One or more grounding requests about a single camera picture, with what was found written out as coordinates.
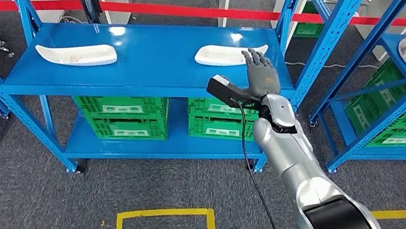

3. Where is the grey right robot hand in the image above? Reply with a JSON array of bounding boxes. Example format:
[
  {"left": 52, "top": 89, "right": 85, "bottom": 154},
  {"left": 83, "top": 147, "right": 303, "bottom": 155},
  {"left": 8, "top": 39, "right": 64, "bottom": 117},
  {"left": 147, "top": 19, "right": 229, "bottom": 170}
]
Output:
[{"left": 235, "top": 48, "right": 286, "bottom": 101}]

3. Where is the black camera cable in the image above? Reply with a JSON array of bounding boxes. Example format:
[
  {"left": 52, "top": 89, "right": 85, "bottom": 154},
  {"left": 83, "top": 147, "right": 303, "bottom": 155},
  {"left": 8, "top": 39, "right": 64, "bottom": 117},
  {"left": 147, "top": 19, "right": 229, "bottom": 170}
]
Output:
[{"left": 217, "top": 100, "right": 309, "bottom": 229}]

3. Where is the white floor cable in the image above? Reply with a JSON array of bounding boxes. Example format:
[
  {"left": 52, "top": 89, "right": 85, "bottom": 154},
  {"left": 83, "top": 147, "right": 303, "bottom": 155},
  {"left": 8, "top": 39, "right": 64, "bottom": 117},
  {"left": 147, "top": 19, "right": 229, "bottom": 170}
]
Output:
[{"left": 285, "top": 54, "right": 382, "bottom": 77}]

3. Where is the white curved plastic part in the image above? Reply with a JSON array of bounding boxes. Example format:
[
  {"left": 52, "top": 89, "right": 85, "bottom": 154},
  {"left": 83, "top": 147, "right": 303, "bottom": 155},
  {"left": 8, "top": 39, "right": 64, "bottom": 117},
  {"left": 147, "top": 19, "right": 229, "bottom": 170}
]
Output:
[
  {"left": 194, "top": 36, "right": 269, "bottom": 73},
  {"left": 33, "top": 36, "right": 119, "bottom": 72}
]

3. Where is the red barrier belt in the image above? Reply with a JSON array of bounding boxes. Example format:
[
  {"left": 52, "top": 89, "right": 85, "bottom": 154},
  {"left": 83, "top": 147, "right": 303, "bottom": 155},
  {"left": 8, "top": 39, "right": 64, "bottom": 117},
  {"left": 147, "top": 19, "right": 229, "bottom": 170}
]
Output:
[{"left": 0, "top": 0, "right": 406, "bottom": 65}]

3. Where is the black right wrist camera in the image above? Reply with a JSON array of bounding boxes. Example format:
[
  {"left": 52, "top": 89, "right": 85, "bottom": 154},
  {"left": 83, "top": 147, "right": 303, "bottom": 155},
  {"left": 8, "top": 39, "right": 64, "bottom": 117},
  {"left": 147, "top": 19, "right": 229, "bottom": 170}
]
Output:
[{"left": 204, "top": 73, "right": 266, "bottom": 112}]

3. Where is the black stanchion post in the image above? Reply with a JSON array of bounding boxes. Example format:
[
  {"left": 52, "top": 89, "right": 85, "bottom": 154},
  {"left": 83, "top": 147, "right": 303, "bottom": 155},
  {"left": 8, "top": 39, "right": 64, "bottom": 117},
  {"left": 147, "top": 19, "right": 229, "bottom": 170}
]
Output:
[{"left": 75, "top": 0, "right": 105, "bottom": 26}]

